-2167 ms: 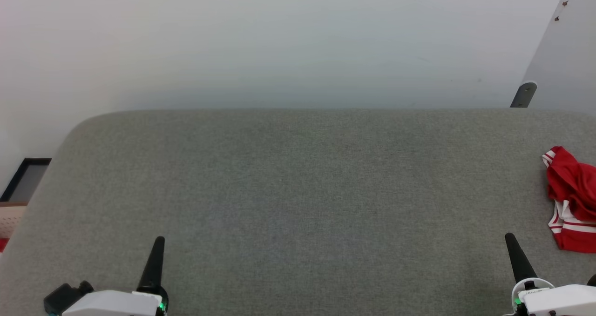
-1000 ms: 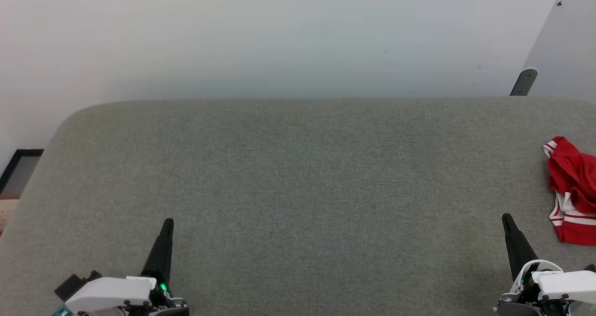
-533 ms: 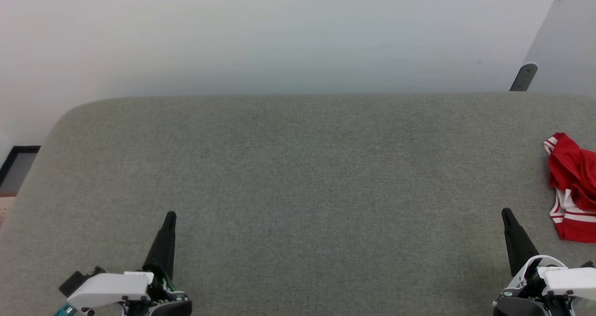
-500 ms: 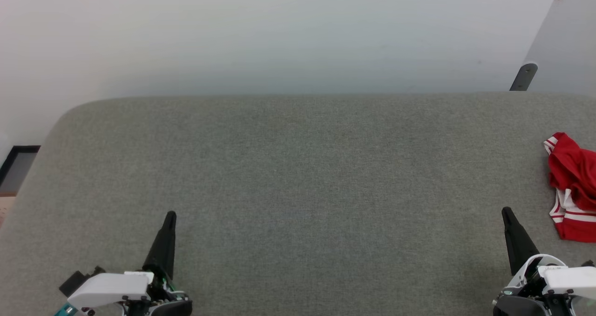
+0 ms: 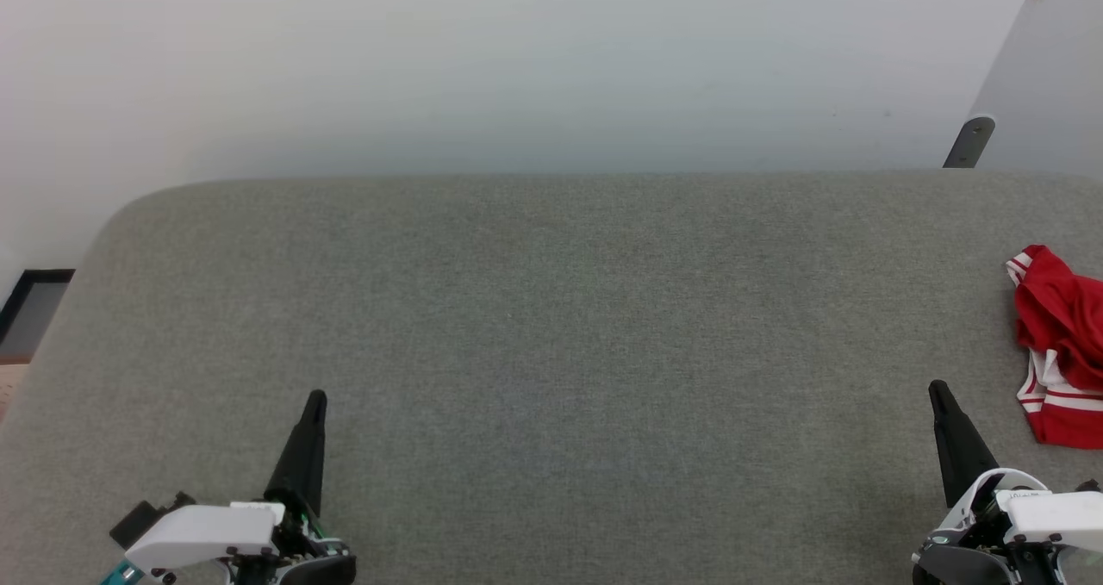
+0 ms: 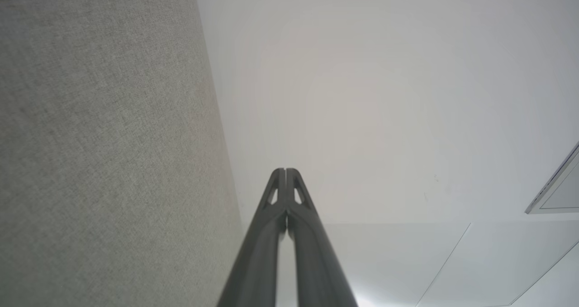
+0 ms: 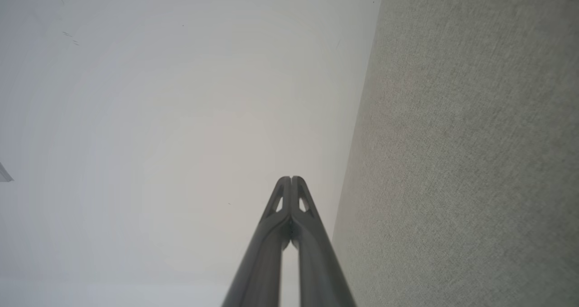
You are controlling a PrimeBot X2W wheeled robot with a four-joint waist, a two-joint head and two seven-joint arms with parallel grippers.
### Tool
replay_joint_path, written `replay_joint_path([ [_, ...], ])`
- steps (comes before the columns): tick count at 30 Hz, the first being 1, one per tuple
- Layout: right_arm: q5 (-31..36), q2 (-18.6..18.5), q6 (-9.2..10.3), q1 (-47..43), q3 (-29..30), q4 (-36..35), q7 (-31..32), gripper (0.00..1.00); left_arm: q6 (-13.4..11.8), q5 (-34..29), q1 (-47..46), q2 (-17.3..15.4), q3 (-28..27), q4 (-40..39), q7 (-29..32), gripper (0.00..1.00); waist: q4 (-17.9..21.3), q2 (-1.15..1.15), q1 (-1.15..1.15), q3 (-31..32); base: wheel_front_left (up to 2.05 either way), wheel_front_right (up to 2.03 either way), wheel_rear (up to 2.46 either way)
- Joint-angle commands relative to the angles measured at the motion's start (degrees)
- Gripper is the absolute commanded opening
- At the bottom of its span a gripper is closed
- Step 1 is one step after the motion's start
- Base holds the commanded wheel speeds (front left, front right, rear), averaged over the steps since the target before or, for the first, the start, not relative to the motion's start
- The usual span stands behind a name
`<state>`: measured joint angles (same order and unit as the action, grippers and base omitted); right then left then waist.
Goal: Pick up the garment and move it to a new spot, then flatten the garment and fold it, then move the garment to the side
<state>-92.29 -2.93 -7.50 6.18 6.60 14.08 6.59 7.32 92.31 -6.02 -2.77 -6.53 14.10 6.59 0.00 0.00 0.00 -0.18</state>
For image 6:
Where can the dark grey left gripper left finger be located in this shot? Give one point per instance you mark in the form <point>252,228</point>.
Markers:
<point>258,252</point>

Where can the grey framed wall panel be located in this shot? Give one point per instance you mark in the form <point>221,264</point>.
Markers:
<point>561,194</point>

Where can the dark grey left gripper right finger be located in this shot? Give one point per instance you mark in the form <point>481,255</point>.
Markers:
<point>316,257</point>

